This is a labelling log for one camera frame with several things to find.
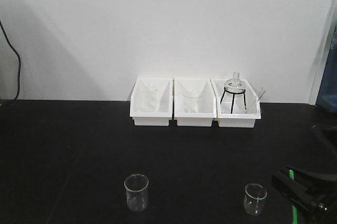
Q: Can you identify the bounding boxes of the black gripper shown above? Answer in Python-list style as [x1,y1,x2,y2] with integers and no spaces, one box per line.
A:
[272,166,336,223]

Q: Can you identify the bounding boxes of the green plastic spoon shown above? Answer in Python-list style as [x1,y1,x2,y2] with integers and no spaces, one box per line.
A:
[289,169,298,224]

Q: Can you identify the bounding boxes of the right front glass beaker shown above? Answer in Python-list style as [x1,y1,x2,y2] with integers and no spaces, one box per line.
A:
[243,183,267,216]

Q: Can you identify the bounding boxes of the right white plastic bin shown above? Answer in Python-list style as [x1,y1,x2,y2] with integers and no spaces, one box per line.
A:
[211,79,261,128]

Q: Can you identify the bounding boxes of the white plastic bin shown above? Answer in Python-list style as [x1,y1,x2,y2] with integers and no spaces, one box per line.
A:
[211,79,261,128]
[130,77,173,126]
[174,78,216,126]

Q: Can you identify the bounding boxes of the clear glass test tube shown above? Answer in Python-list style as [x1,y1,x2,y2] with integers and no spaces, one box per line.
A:
[245,87,266,114]

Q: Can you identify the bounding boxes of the round glass flask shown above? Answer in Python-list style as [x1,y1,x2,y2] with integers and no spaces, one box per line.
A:
[224,72,245,94]

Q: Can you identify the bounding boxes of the middle white plastic bin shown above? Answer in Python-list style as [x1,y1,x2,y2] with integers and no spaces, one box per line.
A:
[174,78,216,126]

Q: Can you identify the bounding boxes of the glass beaker in middle bin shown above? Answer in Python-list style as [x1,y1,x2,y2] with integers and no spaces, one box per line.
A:
[183,89,201,113]

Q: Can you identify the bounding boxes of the glass beaker in bin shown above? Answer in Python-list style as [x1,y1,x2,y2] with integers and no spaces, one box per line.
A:
[183,89,201,113]
[140,84,158,112]

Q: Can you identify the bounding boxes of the left front glass beaker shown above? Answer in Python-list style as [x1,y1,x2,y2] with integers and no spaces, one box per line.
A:
[124,174,149,212]

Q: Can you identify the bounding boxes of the left white plastic bin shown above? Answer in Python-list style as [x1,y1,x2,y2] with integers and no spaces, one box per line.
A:
[130,77,173,126]

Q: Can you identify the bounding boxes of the glass beaker in left bin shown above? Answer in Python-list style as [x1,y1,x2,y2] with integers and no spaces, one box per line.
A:
[140,84,158,112]

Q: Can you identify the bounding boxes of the black wire tripod stand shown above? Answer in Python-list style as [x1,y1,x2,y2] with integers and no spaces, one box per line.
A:
[220,87,247,114]

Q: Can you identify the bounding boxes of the black cable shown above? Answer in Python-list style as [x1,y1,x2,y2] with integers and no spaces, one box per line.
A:
[0,20,22,106]

